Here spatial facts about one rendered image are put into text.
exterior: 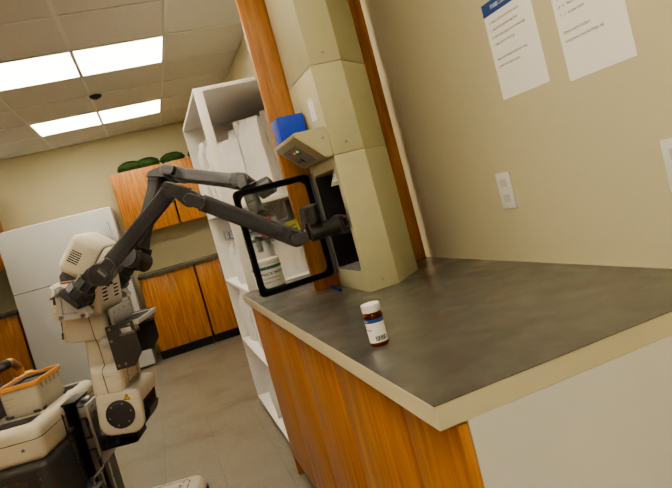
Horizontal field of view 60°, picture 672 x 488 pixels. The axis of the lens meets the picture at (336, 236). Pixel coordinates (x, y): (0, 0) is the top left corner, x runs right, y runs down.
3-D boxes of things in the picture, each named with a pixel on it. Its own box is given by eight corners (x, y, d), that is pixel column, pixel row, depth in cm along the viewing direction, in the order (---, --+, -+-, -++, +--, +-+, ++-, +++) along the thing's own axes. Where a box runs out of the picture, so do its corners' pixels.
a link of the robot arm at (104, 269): (172, 171, 201) (168, 171, 191) (204, 196, 204) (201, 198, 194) (90, 271, 201) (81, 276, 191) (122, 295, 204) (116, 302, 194)
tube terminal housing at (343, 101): (398, 267, 233) (348, 77, 228) (435, 271, 203) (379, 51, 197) (341, 285, 226) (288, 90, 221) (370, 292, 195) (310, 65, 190)
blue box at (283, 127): (302, 141, 220) (295, 117, 219) (308, 136, 210) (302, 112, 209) (276, 147, 217) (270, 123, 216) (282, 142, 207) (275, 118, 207)
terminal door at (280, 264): (335, 274, 224) (307, 173, 221) (261, 299, 212) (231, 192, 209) (334, 274, 225) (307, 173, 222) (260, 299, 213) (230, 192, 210)
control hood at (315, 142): (309, 167, 223) (302, 142, 222) (334, 155, 192) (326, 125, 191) (280, 174, 220) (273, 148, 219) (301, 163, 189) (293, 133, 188)
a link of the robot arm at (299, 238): (291, 242, 209) (293, 245, 201) (282, 211, 208) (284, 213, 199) (323, 232, 211) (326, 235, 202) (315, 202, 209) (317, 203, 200)
